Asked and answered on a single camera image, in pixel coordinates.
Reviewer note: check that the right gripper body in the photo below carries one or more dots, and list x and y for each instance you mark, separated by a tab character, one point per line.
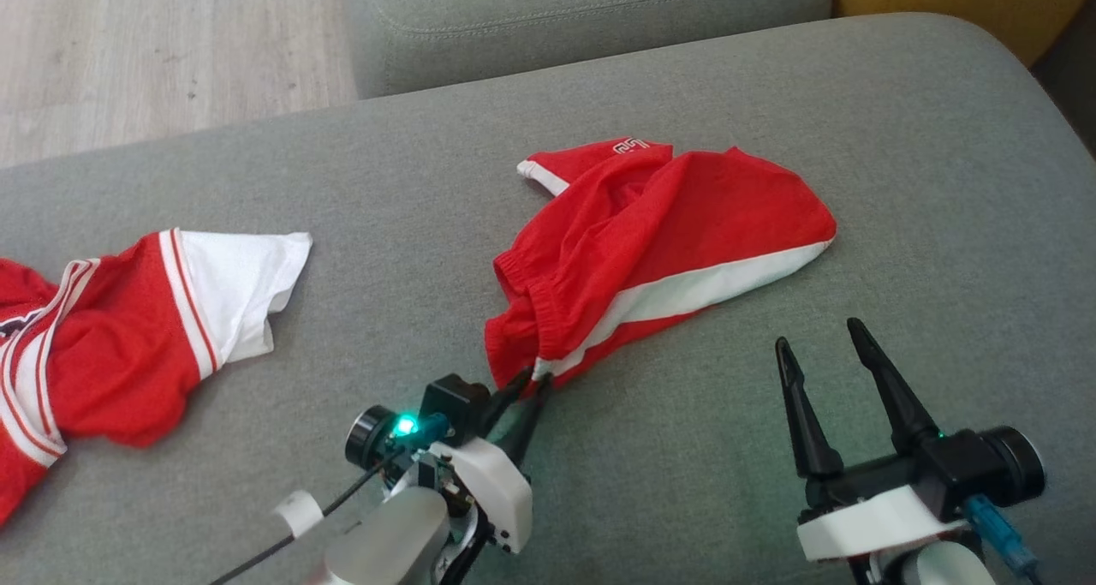
882	516

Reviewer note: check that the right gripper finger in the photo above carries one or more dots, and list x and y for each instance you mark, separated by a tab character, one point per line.
903	409
809	435

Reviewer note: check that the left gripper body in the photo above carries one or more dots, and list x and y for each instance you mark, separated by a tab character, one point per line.
492	491

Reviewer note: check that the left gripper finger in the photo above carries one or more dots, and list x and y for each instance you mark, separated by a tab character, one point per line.
509	392
527	426

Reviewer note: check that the red shorts with white panel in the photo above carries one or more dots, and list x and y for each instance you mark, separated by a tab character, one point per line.
668	234

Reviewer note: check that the red and white jersey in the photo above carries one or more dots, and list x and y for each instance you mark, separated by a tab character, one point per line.
120	345

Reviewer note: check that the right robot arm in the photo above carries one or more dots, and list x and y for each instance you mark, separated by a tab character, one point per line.
942	568

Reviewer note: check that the grey fabric sofa seat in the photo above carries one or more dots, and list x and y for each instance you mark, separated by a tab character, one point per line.
771	499

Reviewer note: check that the grey sofa back cushion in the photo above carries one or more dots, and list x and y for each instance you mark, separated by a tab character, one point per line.
582	20

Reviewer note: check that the yellow cushion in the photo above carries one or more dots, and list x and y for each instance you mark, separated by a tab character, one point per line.
967	2

